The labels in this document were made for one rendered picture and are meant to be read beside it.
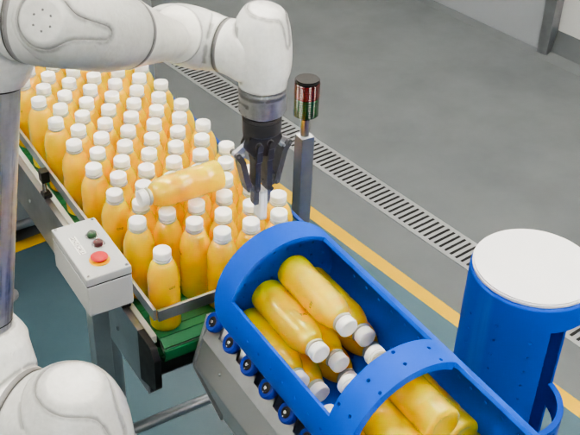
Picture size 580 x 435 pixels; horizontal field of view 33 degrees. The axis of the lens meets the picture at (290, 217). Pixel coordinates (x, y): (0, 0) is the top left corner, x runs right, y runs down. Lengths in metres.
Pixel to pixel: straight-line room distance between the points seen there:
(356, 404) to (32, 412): 0.53
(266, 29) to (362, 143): 2.93
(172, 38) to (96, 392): 0.51
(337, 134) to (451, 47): 1.22
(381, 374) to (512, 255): 0.70
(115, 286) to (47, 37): 0.94
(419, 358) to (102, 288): 0.72
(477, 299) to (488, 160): 2.44
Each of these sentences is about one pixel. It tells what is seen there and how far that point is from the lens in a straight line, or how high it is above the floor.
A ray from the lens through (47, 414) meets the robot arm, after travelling 1.42.
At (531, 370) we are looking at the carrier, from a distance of 2.25.
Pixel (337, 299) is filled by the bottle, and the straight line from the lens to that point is 1.82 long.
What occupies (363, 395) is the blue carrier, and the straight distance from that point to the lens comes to 1.63.
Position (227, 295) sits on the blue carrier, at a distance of 1.89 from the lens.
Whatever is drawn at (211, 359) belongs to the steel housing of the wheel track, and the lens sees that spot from 2.12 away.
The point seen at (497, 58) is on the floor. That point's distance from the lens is 5.57.
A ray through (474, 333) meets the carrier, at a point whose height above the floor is 0.89.
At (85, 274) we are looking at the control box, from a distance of 2.03.
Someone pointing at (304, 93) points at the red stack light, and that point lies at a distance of 2.38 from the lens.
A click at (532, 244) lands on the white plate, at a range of 2.29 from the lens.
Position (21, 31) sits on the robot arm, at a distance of 1.23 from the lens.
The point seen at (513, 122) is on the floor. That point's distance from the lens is 4.93.
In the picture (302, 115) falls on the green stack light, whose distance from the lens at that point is 2.41.
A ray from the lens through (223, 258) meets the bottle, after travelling 2.13.
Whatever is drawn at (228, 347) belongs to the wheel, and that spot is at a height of 0.96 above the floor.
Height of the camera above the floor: 2.36
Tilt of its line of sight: 35 degrees down
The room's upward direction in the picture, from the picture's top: 2 degrees clockwise
